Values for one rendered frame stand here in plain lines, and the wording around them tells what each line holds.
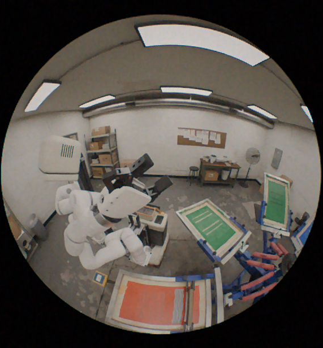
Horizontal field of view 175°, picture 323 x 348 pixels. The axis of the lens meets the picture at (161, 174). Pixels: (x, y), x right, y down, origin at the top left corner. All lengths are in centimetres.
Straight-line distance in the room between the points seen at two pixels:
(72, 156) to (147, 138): 347
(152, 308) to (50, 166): 108
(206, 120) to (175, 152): 161
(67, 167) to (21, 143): 319
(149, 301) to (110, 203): 96
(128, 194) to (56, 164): 26
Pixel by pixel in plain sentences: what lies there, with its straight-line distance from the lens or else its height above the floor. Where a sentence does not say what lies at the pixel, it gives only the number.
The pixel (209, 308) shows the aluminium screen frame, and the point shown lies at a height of 99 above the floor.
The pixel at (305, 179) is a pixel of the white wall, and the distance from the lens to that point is 452.
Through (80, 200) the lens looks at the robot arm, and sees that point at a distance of 33.
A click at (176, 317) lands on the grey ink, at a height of 96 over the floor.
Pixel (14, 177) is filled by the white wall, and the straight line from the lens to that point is 347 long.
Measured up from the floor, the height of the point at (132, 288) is 96.
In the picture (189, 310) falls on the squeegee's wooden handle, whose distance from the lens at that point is 99.
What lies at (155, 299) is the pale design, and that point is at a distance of 106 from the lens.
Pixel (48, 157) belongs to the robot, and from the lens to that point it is 37.
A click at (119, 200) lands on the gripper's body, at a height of 188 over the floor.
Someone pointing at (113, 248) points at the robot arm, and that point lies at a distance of 63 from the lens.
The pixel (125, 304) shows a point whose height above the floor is 96.
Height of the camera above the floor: 201
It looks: 27 degrees down
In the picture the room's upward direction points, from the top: straight up
